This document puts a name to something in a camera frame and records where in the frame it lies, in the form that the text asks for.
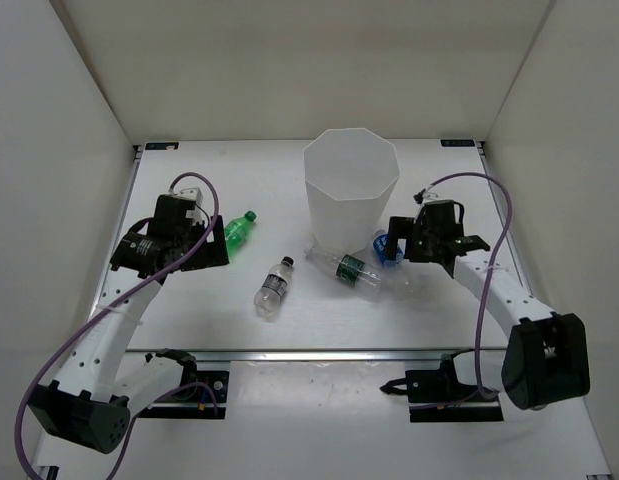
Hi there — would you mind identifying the clear bottle blue label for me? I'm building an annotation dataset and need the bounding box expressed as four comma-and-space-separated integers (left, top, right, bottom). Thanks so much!
371, 229, 426, 301

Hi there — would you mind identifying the green plastic soda bottle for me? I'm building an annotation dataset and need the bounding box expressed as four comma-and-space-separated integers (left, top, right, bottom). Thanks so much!
224, 210, 257, 260

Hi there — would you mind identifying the clear bottle green label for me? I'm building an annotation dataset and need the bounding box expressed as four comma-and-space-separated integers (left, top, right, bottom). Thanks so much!
303, 242, 384, 302

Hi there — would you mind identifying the small clear black-cap bottle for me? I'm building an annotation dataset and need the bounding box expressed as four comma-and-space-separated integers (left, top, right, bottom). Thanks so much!
253, 256, 294, 318

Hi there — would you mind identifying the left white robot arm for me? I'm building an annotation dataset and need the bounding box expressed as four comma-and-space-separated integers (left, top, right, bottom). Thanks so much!
28, 187, 229, 454

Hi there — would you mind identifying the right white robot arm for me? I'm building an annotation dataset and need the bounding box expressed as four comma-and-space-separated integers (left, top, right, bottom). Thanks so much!
386, 200, 591, 410

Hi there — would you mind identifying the white octagonal plastic bin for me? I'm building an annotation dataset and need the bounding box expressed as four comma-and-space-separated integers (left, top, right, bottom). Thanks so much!
303, 128, 400, 253

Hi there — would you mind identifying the right dark table label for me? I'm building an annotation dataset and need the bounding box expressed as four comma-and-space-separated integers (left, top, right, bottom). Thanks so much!
440, 139, 475, 148

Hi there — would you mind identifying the dark table label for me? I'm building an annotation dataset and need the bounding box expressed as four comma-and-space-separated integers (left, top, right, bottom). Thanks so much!
144, 142, 179, 151
440, 139, 475, 148

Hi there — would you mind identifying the left dark table label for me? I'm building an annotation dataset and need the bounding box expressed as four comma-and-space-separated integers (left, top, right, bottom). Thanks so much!
144, 142, 179, 151

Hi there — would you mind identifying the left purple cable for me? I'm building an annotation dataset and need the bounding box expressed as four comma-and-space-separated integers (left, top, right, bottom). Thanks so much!
16, 172, 223, 476

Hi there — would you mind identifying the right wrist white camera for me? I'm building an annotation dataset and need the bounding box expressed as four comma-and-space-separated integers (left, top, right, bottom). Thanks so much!
413, 189, 438, 205

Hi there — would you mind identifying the wrist white camera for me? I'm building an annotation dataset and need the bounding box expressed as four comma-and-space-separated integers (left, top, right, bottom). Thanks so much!
413, 189, 438, 205
170, 187, 204, 207

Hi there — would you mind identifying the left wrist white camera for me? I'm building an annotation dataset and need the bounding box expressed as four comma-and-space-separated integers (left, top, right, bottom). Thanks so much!
170, 187, 204, 207

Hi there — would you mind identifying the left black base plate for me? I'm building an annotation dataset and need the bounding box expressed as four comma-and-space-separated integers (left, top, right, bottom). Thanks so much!
147, 362, 230, 420

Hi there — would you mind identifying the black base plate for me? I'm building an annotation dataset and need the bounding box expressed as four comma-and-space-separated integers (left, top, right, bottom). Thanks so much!
405, 368, 504, 423
147, 362, 230, 420

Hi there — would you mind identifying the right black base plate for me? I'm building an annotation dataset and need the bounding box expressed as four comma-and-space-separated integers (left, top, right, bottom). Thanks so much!
405, 368, 504, 423

